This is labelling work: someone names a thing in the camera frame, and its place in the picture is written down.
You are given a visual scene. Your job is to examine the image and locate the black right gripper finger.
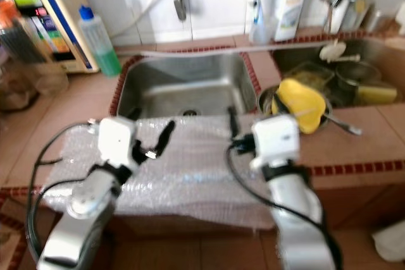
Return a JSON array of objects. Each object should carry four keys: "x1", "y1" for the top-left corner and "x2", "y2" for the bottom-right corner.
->
[
  {"x1": 227, "y1": 107, "x2": 242, "y2": 143},
  {"x1": 271, "y1": 95, "x2": 295, "y2": 119}
]

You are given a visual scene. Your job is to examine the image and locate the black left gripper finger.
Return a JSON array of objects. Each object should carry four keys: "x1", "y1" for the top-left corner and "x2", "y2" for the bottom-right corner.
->
[{"x1": 151, "y1": 120, "x2": 177, "y2": 157}]

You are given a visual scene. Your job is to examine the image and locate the yellow plastic cup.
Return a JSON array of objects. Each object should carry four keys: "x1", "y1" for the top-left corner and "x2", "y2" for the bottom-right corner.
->
[{"x1": 272, "y1": 79, "x2": 331, "y2": 135}]

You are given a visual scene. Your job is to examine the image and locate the steel bowl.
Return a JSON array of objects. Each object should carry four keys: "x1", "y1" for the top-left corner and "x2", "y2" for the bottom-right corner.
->
[{"x1": 258, "y1": 83, "x2": 333, "y2": 132}]

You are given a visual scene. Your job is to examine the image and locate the clear glass container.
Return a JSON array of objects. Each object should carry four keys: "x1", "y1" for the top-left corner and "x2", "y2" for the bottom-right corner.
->
[{"x1": 285, "y1": 61, "x2": 335, "y2": 90}]

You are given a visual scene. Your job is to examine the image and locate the bubble wrap sheet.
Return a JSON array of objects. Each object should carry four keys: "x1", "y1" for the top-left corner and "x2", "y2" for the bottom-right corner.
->
[{"x1": 41, "y1": 115, "x2": 276, "y2": 230}]

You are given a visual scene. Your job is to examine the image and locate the stainless steel sink basin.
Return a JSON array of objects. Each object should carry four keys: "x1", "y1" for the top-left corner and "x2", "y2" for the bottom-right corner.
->
[
  {"x1": 111, "y1": 52, "x2": 260, "y2": 119},
  {"x1": 269, "y1": 36, "x2": 405, "y2": 109}
]

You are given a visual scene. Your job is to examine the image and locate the clear toothbrush cup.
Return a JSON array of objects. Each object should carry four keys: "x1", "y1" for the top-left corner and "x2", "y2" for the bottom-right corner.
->
[{"x1": 247, "y1": 4, "x2": 276, "y2": 44}]

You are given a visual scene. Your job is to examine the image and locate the small steel pot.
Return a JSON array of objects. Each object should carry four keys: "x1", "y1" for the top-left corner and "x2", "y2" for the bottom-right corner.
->
[{"x1": 334, "y1": 61, "x2": 383, "y2": 106}]

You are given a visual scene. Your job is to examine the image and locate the black tape strip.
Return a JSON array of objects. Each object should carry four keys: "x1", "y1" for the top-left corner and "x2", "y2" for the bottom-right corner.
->
[{"x1": 38, "y1": 157, "x2": 65, "y2": 166}]

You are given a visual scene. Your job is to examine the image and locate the yellow sponge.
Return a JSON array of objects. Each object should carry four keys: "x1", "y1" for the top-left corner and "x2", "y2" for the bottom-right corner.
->
[{"x1": 358, "y1": 85, "x2": 398, "y2": 105}]

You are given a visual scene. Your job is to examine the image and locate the brown filled jar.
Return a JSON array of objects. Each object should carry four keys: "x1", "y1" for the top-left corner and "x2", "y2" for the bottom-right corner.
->
[{"x1": 0, "y1": 61, "x2": 32, "y2": 111}]

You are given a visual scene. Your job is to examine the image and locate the white detergent bottle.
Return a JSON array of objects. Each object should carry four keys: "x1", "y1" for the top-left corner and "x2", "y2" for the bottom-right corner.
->
[{"x1": 273, "y1": 0, "x2": 312, "y2": 42}]

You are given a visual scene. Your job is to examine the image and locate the green dish soap bottle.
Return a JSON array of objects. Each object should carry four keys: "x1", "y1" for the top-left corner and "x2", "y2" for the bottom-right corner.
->
[{"x1": 78, "y1": 6, "x2": 123, "y2": 78}]

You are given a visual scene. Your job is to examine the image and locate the clear jar orange lid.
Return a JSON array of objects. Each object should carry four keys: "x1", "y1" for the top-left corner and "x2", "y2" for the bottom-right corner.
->
[{"x1": 0, "y1": 1, "x2": 67, "y2": 97}]

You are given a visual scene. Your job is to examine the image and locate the beige water ionizer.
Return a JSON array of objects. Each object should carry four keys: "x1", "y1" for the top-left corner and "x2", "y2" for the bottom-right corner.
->
[{"x1": 0, "y1": 0, "x2": 102, "y2": 73}]

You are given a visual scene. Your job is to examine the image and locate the white plastic bag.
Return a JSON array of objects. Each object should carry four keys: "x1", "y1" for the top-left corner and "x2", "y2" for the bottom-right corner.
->
[{"x1": 372, "y1": 219, "x2": 405, "y2": 261}]

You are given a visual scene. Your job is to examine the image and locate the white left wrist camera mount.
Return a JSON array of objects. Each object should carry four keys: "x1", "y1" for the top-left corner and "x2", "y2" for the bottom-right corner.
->
[{"x1": 97, "y1": 116, "x2": 137, "y2": 168}]

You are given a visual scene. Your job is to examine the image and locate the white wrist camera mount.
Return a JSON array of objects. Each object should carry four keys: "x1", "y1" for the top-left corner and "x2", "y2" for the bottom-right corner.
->
[
  {"x1": 97, "y1": 116, "x2": 137, "y2": 168},
  {"x1": 250, "y1": 115, "x2": 300, "y2": 169}
]

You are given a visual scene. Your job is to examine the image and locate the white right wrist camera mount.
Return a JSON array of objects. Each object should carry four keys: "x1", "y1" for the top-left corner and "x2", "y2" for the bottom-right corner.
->
[{"x1": 250, "y1": 115, "x2": 300, "y2": 169}]

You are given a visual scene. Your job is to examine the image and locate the translucent white hose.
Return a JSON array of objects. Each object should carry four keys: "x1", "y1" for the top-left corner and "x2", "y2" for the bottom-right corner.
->
[{"x1": 114, "y1": 42, "x2": 323, "y2": 57}]

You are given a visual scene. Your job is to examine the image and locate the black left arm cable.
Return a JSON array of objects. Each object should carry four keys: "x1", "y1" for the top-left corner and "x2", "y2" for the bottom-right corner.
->
[{"x1": 25, "y1": 121, "x2": 102, "y2": 264}]

